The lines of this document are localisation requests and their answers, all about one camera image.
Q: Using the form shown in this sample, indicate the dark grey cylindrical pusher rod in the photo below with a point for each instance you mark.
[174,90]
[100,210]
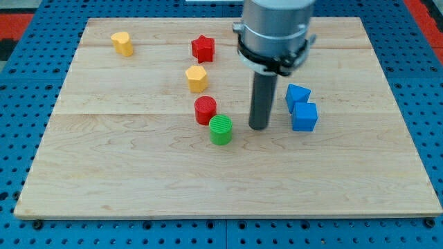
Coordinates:
[262,96]

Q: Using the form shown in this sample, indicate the green cylinder block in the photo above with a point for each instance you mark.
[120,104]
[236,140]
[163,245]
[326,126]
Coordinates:
[220,129]

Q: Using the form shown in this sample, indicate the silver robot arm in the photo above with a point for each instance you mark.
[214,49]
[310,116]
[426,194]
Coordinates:
[272,41]

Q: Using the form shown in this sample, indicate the blue triangular block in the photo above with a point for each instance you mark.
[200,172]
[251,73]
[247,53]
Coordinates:
[296,94]

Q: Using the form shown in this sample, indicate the blue cube block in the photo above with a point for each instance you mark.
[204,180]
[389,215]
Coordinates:
[304,116]

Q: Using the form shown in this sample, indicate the red cylinder block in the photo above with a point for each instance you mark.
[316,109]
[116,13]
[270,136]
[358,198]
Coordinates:
[205,109]

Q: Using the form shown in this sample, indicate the yellow hexagon block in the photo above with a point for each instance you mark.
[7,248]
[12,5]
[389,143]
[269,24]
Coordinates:
[197,79]

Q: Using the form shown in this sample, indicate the red star block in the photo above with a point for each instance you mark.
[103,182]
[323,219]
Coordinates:
[203,48]

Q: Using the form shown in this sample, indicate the light wooden board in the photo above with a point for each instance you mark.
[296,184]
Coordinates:
[123,143]

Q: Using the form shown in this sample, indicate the yellow heart block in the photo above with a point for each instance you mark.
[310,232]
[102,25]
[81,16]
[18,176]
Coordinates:
[122,43]

